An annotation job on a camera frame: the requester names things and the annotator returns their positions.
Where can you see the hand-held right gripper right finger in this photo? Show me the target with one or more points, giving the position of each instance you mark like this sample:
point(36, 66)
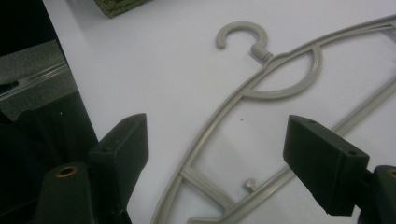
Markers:
point(323, 161)

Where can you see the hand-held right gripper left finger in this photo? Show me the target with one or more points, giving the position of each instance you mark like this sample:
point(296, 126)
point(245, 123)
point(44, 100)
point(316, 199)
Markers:
point(120, 149)

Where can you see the grey plastic hanger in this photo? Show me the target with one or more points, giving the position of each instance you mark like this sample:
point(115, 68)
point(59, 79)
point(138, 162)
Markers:
point(280, 93)

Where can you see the green woven basket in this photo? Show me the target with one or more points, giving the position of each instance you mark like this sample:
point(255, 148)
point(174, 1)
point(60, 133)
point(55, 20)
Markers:
point(120, 6)

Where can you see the aluminium floor rail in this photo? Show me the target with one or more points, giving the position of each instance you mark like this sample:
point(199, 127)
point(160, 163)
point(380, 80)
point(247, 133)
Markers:
point(31, 81)

